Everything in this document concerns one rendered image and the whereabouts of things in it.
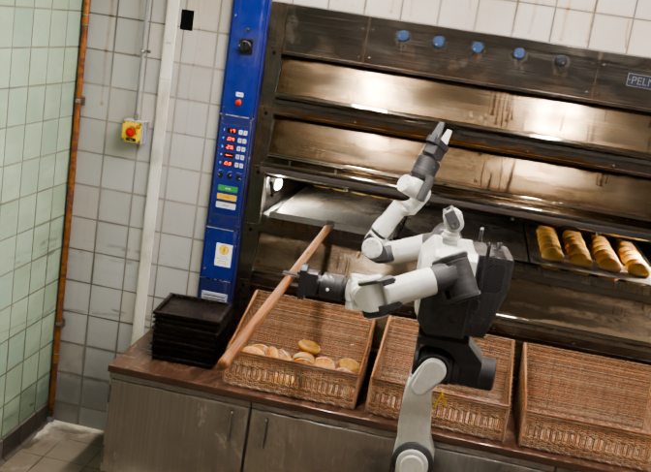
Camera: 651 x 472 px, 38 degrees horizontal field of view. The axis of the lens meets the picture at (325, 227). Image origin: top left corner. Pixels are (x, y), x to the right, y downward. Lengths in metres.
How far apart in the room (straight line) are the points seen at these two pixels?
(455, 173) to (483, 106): 0.30
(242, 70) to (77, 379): 1.68
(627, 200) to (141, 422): 2.19
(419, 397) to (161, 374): 1.15
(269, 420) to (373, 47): 1.59
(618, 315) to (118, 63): 2.42
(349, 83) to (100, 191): 1.24
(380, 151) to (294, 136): 0.38
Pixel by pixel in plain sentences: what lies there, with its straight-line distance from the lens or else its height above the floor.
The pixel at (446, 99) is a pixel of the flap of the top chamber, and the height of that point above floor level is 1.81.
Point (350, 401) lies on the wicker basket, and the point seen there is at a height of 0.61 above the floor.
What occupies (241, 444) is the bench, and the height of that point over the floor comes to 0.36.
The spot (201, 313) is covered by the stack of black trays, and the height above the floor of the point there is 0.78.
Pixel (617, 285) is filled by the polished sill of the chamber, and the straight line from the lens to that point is 4.16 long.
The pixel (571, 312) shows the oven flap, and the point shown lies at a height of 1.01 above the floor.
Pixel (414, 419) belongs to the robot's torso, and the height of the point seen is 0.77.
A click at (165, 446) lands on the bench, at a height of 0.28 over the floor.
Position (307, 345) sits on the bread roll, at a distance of 4.14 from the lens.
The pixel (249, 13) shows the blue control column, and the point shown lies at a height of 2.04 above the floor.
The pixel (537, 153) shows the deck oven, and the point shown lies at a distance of 4.03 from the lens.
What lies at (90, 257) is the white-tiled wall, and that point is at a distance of 4.50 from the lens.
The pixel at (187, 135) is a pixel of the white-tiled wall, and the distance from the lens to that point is 4.23.
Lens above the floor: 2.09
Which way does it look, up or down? 13 degrees down
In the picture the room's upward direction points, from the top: 9 degrees clockwise
